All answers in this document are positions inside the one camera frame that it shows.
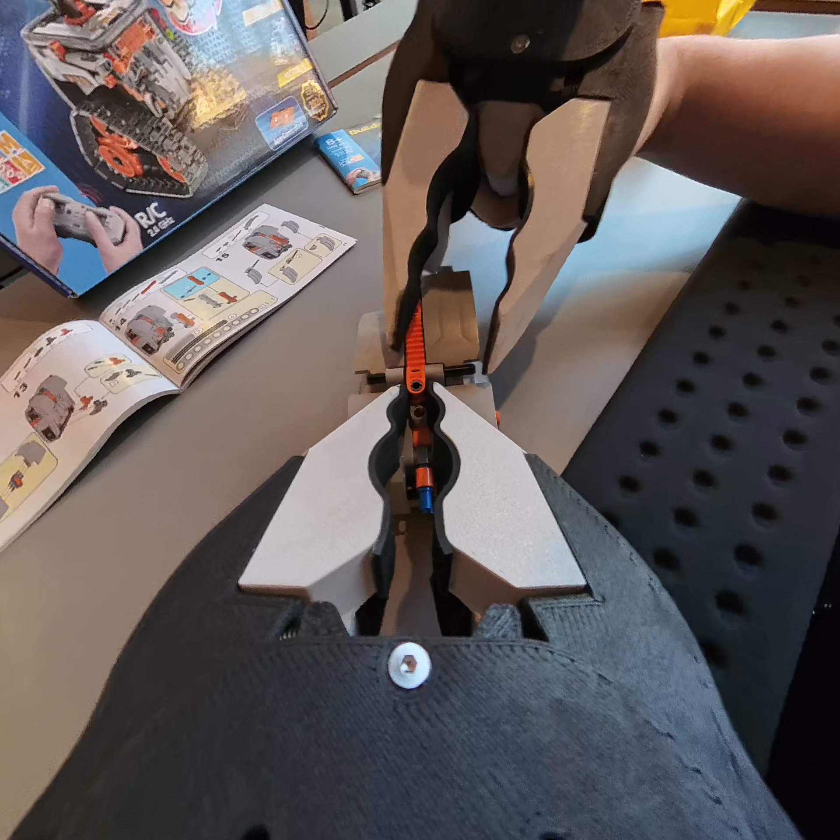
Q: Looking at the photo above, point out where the blue toy robot box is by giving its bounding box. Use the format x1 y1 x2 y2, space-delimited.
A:
0 0 339 299

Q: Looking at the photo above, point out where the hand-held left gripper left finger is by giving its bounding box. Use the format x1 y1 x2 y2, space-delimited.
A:
238 386 403 634

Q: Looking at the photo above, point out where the orange toothed beam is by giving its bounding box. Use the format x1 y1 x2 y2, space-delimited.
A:
403 298 427 395

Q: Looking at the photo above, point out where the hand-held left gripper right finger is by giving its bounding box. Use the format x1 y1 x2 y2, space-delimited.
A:
430 384 588 626

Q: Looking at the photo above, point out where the grey building block robot model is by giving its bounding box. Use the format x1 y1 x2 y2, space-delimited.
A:
346 266 503 519

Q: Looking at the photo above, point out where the black perforated mat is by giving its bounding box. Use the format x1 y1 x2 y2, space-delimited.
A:
563 200 840 840

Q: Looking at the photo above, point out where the person's right forearm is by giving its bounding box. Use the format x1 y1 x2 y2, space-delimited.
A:
637 33 840 217

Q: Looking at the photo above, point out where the open instruction booklet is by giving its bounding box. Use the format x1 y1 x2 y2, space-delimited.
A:
0 203 358 552

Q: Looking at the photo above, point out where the person's right hand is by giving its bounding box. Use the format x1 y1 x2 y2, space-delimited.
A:
471 104 527 231

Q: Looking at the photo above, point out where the small blue booklet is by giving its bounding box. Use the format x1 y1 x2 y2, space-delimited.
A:
314 118 385 195

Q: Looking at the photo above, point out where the yellow plastic bin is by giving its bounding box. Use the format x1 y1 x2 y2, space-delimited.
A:
656 0 756 37

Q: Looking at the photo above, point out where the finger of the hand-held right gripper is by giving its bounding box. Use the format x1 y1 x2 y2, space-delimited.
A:
483 97 613 370
382 79 472 350

